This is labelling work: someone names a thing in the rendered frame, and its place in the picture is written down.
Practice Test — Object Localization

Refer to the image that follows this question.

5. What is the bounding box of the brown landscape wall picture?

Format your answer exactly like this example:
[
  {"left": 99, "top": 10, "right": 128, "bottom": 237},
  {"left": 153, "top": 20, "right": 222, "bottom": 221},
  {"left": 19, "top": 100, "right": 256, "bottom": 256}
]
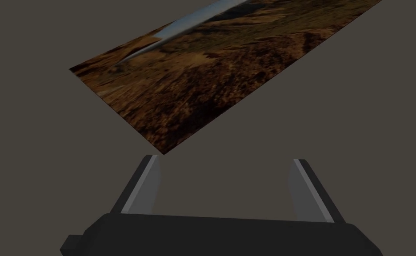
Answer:
[{"left": 68, "top": 0, "right": 384, "bottom": 155}]

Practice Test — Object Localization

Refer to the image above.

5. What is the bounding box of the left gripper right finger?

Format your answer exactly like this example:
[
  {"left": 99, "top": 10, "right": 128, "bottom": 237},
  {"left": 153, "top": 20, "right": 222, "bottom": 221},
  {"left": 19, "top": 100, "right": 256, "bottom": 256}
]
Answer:
[{"left": 288, "top": 159, "right": 346, "bottom": 224}]

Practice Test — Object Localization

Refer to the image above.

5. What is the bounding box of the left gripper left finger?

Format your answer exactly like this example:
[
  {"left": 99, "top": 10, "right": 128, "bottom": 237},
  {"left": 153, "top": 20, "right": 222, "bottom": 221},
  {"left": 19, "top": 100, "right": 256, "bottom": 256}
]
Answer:
[{"left": 110, "top": 154, "right": 162, "bottom": 215}]

